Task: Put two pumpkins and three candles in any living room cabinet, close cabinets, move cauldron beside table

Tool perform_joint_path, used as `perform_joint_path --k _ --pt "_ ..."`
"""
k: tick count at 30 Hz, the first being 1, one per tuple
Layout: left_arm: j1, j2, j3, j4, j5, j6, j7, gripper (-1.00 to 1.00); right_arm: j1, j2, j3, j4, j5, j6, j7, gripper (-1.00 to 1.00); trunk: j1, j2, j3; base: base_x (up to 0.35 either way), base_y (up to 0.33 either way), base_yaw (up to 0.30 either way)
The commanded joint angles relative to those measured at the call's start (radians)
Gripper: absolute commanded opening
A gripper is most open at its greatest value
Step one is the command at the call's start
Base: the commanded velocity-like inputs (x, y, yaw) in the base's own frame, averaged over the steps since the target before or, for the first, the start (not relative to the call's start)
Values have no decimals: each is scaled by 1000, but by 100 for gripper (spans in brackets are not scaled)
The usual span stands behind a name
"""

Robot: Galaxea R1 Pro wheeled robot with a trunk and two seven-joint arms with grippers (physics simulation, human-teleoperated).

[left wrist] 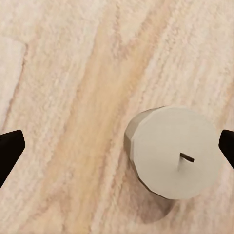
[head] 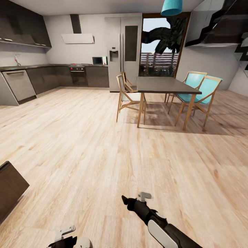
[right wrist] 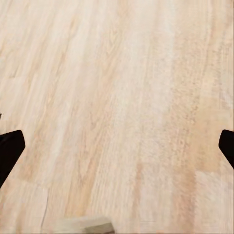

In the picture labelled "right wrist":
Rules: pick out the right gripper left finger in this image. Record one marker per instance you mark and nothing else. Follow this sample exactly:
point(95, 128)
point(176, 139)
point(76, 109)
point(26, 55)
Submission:
point(12, 145)

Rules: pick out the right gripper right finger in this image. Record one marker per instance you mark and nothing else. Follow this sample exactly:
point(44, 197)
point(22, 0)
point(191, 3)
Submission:
point(226, 145)

